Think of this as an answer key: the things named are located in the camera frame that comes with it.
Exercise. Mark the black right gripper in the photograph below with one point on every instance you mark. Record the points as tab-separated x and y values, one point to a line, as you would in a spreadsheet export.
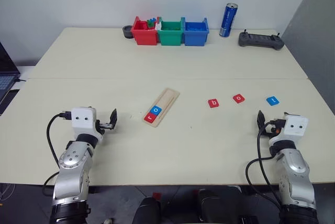
270	131

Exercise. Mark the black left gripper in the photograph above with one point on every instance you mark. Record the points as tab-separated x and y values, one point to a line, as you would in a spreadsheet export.
106	126

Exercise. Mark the red letter tile o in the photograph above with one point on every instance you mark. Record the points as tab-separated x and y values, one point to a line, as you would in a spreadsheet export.
239	98

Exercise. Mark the red letter tile r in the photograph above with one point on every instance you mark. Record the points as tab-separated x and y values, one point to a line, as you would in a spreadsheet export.
151	118

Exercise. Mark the blue letter tile o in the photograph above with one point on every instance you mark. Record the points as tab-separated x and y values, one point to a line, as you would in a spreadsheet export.
156	110

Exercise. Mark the red letter tile b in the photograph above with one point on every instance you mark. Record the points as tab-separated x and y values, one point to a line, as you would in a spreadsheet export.
213	103

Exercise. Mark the wooden letter tray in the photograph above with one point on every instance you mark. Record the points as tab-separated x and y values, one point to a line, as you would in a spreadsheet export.
167	98

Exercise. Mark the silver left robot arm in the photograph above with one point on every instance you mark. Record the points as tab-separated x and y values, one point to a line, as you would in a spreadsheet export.
73	166

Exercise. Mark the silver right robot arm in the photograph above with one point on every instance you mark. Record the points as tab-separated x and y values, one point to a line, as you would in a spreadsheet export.
295	171

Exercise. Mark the blue letter tile t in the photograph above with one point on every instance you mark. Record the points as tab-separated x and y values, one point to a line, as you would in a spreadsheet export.
272	100

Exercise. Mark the grey remote controller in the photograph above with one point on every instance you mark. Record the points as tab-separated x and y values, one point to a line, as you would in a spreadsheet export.
260	40

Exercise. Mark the red plastic bin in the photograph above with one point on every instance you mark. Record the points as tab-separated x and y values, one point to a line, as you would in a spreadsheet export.
144	37

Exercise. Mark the black round dish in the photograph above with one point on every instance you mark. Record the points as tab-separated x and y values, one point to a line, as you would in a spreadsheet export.
127	32

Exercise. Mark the small red object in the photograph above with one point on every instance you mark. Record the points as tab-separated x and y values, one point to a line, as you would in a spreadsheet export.
157	196

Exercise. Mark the dark rounded shape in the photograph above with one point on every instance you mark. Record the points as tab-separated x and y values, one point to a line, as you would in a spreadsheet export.
208	205
146	211

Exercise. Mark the green plastic bin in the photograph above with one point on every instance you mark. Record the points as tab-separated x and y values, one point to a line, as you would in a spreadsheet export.
170	38

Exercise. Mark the green toy brick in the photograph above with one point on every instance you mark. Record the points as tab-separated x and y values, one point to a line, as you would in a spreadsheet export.
150	24

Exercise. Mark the white toy piece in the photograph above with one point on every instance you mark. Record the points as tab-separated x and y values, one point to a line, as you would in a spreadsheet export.
158	26

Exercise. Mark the blue plastic bin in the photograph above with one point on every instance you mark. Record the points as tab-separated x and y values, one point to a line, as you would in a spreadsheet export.
195	38

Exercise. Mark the blue drink can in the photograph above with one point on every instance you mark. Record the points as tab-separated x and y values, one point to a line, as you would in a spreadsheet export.
227	21

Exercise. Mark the blue toy brick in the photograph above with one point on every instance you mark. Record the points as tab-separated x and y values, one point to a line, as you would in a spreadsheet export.
153	20

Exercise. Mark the dark laptop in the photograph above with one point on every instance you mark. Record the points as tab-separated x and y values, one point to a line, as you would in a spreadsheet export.
6	77

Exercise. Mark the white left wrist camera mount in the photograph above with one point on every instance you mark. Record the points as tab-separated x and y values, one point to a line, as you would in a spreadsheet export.
82	120

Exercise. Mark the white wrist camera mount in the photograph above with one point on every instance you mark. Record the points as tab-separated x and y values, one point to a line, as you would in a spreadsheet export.
82	120
295	127

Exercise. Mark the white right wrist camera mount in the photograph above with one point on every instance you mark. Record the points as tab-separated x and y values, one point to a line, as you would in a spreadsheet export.
295	127

